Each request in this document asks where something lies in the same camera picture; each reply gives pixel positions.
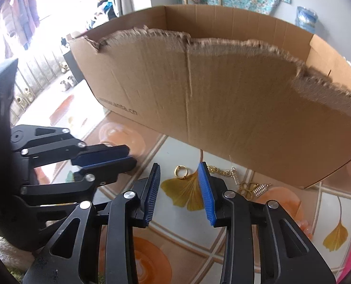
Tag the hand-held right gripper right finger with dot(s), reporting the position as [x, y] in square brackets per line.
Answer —
[208, 195]

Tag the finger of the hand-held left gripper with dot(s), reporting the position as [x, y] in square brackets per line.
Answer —
[110, 171]
[101, 156]

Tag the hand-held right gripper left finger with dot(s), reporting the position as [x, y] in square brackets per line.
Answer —
[151, 195]

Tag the brown cardboard box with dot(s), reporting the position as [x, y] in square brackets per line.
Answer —
[222, 94]

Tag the gold hook earring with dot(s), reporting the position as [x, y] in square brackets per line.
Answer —
[246, 188]

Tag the silver bar earring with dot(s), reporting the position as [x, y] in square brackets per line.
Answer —
[261, 190]

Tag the white fleece cloth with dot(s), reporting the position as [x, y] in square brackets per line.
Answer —
[0, 248]

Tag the leaf patterned tablecloth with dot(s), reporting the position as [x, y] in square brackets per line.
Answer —
[178, 257]

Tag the white shoe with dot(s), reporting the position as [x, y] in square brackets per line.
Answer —
[24, 97]
[64, 67]
[68, 82]

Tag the black board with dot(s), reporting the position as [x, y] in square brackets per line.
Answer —
[74, 68]

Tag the pile of clothes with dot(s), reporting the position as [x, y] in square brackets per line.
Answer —
[104, 9]

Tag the hanging jackets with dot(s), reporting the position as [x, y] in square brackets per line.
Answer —
[21, 14]

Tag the blue water bottle pack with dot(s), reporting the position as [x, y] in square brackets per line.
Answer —
[305, 17]

